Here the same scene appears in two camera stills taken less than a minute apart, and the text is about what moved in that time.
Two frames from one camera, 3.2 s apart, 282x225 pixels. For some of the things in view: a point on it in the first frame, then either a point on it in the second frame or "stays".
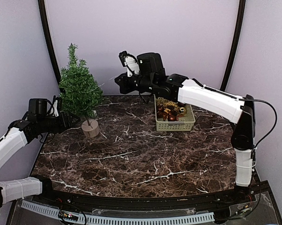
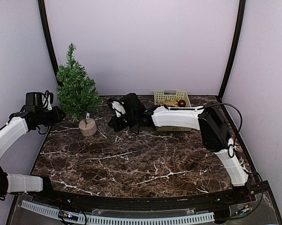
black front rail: [146, 203] stays
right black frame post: [240, 26] stays
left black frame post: [49, 38] stays
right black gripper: [125, 88] → [116, 125]
